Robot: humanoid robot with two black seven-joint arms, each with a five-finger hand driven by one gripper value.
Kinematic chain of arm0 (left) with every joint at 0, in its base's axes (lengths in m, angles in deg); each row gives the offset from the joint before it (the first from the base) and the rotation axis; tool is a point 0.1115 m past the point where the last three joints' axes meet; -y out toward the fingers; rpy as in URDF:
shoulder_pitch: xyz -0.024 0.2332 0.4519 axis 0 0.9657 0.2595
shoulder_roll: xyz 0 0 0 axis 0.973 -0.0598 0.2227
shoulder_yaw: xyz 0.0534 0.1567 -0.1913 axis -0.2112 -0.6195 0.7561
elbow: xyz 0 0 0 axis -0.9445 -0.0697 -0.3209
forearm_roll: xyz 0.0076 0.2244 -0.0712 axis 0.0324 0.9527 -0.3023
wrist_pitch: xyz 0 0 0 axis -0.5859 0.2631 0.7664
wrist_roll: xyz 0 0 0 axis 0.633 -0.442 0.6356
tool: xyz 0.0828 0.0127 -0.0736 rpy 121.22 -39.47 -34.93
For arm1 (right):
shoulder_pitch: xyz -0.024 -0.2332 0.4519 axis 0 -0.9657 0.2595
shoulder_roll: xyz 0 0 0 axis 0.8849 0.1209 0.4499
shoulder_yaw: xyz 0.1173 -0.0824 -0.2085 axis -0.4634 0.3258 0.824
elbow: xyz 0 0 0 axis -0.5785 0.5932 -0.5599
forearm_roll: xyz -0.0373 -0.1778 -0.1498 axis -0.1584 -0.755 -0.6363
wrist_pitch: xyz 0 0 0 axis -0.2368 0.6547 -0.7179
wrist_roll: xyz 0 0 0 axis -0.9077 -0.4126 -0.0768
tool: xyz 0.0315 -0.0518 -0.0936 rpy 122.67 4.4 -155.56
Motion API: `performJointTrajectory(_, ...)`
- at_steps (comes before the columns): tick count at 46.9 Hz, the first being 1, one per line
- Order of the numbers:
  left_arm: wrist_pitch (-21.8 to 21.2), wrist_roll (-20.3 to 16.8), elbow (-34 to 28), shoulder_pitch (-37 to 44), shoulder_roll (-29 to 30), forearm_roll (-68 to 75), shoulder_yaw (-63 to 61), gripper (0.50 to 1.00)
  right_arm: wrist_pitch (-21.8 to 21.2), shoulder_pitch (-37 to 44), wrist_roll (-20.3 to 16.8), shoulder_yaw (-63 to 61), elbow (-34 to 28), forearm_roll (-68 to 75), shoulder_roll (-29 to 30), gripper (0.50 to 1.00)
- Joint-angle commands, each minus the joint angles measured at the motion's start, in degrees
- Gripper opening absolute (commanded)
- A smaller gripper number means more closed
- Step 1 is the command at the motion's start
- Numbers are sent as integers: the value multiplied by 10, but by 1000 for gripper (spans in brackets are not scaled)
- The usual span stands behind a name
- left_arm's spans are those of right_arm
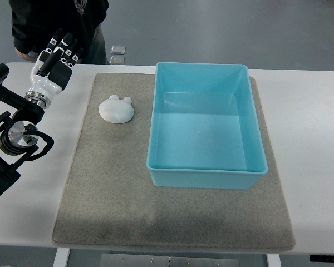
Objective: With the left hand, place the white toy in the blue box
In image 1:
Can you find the grey felt mat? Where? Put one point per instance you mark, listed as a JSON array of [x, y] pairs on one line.
[[110, 201]]

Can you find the upper floor metal plate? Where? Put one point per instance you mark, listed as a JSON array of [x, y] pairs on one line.
[[118, 50]]

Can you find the lower floor metal plate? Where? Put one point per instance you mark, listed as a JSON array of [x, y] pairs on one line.
[[117, 60]]

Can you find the white left table leg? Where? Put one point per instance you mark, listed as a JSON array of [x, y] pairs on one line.
[[61, 257]]

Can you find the white plush toy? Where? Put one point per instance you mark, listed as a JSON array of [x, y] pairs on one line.
[[116, 110]]

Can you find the blue plastic box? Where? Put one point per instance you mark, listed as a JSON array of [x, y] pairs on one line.
[[204, 128]]

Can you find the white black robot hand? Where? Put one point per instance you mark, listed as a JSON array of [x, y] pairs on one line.
[[53, 68]]

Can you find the grey metal table base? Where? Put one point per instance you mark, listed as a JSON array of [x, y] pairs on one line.
[[150, 260]]

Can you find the floor metal plate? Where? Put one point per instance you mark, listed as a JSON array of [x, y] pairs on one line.
[[118, 50], [117, 60]]

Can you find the white table leg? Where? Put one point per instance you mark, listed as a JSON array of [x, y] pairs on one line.
[[273, 260], [61, 257]]

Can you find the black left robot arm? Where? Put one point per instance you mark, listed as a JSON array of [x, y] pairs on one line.
[[19, 135]]

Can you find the person in dark clothes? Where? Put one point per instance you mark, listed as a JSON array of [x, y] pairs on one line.
[[35, 22]]

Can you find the white right table leg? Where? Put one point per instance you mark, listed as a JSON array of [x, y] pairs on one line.
[[273, 260]]

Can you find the black table control panel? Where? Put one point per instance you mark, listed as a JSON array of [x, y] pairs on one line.
[[322, 258]]

